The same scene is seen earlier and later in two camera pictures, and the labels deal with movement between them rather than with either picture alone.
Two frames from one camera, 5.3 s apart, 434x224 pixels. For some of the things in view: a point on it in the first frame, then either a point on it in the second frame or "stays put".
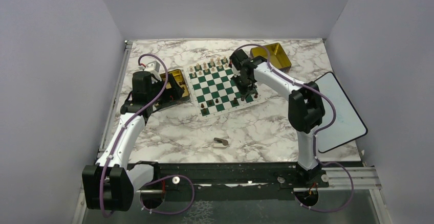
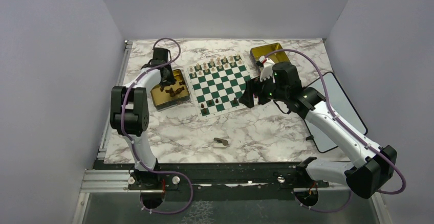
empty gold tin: (278, 58) stays put
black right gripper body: (244, 87) to (269, 90)
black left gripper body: (169, 93) to (170, 78)
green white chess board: (215, 94) stays put
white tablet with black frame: (348, 125) stays put
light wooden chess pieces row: (198, 69) stays put
